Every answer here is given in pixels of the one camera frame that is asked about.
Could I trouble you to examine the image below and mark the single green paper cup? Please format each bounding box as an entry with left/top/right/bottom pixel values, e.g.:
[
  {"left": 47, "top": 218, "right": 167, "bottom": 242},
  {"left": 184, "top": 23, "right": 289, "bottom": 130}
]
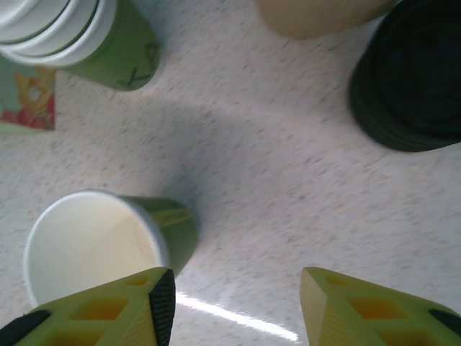
[{"left": 23, "top": 190, "right": 198, "bottom": 311}]

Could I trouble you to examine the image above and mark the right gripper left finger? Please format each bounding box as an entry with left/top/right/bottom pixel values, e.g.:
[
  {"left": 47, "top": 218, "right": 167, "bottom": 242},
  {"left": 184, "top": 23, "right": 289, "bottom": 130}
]
[{"left": 0, "top": 266, "right": 177, "bottom": 346}]

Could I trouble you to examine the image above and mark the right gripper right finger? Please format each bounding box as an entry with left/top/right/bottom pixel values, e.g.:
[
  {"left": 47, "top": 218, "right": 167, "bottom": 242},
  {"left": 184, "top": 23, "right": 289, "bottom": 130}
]
[{"left": 300, "top": 266, "right": 461, "bottom": 346}]

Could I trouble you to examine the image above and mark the nested green paper cup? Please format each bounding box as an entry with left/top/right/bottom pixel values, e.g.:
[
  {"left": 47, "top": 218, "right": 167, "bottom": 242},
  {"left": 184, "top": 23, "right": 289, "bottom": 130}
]
[
  {"left": 0, "top": 0, "right": 79, "bottom": 37},
  {"left": 0, "top": 0, "right": 93, "bottom": 46},
  {"left": 0, "top": 0, "right": 109, "bottom": 61}
]

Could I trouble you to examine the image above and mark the black plastic cup lids stack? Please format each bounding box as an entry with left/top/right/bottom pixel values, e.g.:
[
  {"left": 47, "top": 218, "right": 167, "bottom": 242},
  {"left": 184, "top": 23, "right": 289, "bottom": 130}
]
[{"left": 347, "top": 0, "right": 461, "bottom": 153}]

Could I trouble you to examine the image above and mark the green printed paper bag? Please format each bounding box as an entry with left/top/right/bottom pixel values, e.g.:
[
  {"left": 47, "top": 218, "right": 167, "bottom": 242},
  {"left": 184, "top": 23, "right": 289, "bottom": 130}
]
[{"left": 0, "top": 53, "right": 58, "bottom": 135}]

